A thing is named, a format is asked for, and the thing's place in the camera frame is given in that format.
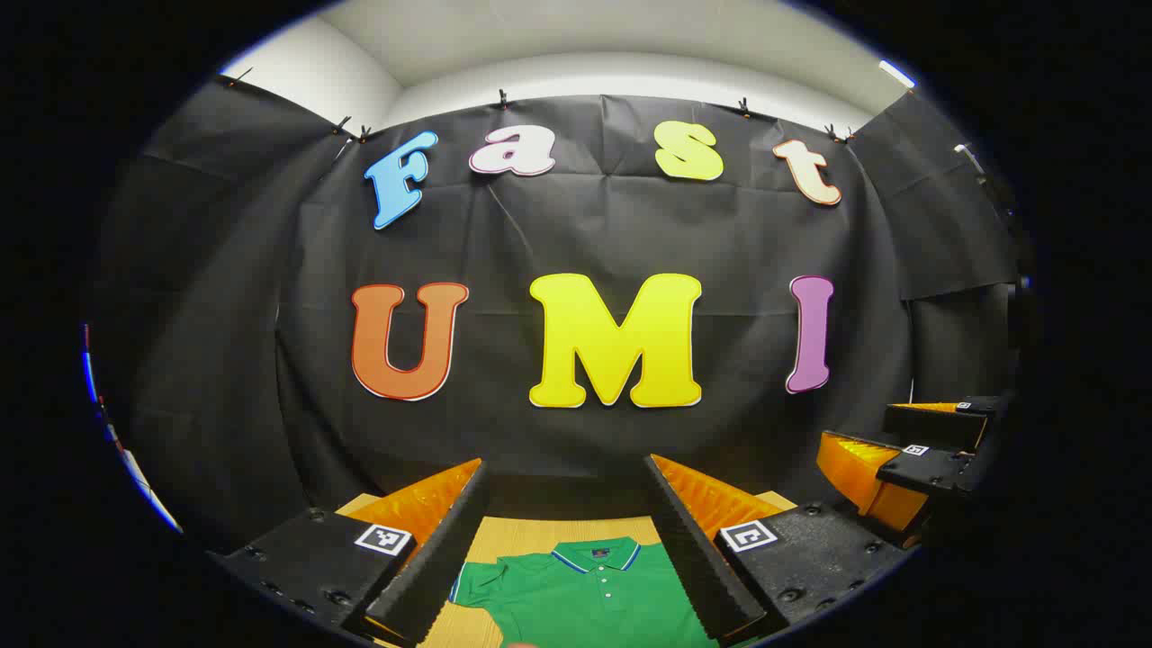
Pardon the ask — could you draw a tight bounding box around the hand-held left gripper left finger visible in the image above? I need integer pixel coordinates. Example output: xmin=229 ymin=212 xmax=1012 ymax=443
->
xmin=209 ymin=457 xmax=491 ymax=647

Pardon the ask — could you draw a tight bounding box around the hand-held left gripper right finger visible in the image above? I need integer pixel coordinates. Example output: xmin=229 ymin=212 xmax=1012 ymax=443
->
xmin=642 ymin=453 xmax=912 ymax=644

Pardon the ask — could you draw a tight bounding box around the green T-shirt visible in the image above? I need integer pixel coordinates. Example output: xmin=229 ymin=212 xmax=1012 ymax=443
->
xmin=448 ymin=537 xmax=721 ymax=648

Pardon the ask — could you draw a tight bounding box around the black backdrop cloth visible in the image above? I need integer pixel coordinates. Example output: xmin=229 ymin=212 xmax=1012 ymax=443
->
xmin=90 ymin=76 xmax=1027 ymax=550

